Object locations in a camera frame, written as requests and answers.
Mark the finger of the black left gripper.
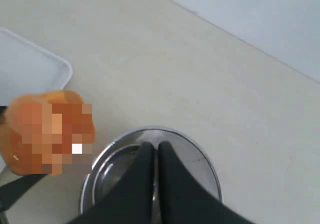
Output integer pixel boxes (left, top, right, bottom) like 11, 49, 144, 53
0, 106, 7, 125
0, 174, 46, 211

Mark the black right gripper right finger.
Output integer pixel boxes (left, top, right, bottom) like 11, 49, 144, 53
158, 142, 251, 224

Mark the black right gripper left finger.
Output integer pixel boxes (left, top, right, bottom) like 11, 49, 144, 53
70, 142, 154, 223

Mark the orange dish soap pump bottle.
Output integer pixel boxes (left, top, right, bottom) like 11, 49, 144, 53
0, 90, 96, 176

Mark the stainless steel bowl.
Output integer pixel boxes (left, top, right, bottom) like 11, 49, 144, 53
91, 145, 161, 209

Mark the white rectangular plastic tray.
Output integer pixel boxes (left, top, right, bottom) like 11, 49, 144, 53
0, 27, 73, 106

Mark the stainless steel mesh colander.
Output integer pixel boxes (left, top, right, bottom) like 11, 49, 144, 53
79, 126, 223, 214

